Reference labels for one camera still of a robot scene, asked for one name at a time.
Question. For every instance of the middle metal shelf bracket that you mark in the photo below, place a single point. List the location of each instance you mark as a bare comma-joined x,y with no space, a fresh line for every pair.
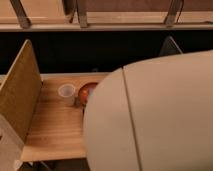
82,13

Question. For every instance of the metal shelf bracket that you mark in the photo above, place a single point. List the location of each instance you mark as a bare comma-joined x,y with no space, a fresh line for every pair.
23,20
82,13
171,16

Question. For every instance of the left wooden side panel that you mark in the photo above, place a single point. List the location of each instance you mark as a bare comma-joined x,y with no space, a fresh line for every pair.
19,92

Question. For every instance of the right metal shelf bracket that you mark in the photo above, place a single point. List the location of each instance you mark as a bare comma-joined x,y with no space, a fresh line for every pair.
171,16

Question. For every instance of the orange bowl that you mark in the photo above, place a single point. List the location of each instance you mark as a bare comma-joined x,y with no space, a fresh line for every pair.
85,91

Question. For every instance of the white ceramic cup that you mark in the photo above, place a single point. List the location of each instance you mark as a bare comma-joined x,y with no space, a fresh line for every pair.
67,94

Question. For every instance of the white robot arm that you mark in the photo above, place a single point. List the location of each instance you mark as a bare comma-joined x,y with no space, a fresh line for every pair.
153,115

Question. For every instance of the right dark side panel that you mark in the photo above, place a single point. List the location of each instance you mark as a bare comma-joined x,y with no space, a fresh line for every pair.
170,47

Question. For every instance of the left metal shelf bracket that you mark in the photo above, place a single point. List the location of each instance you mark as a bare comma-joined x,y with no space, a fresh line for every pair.
23,20

